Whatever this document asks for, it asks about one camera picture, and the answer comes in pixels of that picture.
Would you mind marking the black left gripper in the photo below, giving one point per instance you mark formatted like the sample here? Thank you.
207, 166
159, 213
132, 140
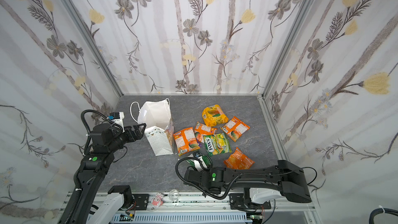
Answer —
138, 135

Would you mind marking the white cartoon paper bag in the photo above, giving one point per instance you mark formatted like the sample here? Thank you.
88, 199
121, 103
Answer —
159, 124

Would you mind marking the large orange snack pack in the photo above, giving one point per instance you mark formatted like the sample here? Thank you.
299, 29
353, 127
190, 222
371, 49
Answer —
186, 141

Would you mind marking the green snack pack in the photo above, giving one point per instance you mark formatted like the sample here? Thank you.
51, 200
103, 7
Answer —
197, 154

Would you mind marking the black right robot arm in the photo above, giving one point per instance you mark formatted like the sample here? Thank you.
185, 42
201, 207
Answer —
285, 180

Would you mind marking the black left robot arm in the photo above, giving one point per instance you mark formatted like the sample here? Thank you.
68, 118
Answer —
102, 142

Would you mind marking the yellow mango snack bag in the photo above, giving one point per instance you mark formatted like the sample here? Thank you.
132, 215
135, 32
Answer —
213, 116

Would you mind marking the yellow green Fox candy bag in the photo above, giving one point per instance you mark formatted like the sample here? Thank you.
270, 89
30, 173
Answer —
217, 144

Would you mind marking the pink toy figure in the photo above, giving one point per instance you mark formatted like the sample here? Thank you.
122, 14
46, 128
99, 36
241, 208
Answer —
157, 201

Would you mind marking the clear plastic ball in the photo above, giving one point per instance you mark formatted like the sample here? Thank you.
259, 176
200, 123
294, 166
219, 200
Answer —
174, 195

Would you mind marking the orange white snack pack right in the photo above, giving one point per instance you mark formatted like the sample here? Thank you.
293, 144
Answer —
235, 128

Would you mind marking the orange chips pack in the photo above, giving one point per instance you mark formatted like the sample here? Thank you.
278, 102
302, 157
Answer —
239, 161

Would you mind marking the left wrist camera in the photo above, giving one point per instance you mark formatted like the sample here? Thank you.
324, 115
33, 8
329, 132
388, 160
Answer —
117, 119

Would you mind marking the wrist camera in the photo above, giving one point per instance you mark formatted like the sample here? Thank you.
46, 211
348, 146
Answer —
202, 164
117, 119

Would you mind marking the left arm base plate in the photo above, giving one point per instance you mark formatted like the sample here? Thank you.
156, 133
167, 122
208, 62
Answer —
139, 203

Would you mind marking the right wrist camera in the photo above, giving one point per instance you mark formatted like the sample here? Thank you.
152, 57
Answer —
202, 164

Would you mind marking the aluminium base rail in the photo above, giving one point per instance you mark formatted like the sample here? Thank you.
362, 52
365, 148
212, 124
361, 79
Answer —
191, 202

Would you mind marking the white vented cable duct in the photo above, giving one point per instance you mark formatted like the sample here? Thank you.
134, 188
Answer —
182, 218

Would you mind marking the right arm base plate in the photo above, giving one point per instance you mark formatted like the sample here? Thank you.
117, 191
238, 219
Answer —
243, 203

